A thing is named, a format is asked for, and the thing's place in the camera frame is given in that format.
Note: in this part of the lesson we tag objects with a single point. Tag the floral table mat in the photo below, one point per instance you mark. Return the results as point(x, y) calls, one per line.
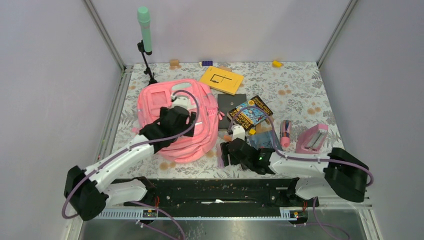
point(294, 92)

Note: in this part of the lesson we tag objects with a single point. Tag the Nineteen Eighty-Four blue book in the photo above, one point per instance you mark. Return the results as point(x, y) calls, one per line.
point(265, 139)

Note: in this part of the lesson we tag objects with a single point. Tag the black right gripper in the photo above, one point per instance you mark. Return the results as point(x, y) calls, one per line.
point(224, 151)

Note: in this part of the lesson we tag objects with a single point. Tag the natural block at back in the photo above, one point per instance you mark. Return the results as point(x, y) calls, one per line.
point(174, 64)

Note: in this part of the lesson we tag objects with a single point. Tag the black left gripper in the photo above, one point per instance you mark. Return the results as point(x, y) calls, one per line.
point(190, 122)

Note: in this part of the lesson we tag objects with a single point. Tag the long natural wooden block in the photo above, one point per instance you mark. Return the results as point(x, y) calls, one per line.
point(225, 68)

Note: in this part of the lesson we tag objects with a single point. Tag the purple highlighter marker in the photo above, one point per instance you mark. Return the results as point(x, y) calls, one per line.
point(219, 157)

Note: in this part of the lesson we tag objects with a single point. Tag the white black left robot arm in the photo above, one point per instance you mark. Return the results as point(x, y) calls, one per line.
point(88, 191)

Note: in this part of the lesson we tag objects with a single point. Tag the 169-Storey Treehouse book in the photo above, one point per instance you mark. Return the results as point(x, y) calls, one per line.
point(250, 117)

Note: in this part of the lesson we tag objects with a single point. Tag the yellow block at back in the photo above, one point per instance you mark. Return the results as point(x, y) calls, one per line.
point(276, 64)

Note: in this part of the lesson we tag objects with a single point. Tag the pink student backpack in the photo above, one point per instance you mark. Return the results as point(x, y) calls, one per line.
point(179, 146)

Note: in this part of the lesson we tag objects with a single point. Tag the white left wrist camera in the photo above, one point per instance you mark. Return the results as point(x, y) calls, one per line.
point(180, 101)

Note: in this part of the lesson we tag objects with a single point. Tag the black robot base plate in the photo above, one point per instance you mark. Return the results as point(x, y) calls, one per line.
point(224, 194)

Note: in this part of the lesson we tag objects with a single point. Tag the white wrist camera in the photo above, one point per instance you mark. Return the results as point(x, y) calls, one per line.
point(180, 101)
point(238, 132)

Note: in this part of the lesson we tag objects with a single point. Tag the orange highlighter marker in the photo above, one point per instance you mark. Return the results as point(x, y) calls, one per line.
point(227, 136)

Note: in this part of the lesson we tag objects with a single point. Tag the black tablet case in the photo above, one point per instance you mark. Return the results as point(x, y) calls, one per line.
point(227, 102)

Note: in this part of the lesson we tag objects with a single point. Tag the green microphone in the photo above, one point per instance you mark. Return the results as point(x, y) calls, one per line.
point(144, 20)

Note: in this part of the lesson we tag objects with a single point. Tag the purple block at back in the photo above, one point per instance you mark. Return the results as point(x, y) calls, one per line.
point(207, 63)

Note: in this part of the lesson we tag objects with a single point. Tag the black microphone tripod stand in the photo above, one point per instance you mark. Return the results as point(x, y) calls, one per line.
point(147, 71)

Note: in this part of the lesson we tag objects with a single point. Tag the small natural wooden block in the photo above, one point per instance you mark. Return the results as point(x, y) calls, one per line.
point(269, 120)

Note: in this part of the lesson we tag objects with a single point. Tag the grey slotted cable duct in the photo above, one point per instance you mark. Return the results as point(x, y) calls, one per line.
point(208, 214)

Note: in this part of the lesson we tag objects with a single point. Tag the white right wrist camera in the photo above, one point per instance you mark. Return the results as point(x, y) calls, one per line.
point(238, 132)

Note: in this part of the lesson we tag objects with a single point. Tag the yellow book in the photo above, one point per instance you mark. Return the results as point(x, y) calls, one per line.
point(222, 80)

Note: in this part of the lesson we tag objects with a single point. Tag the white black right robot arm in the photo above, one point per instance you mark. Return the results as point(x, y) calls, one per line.
point(337, 173)

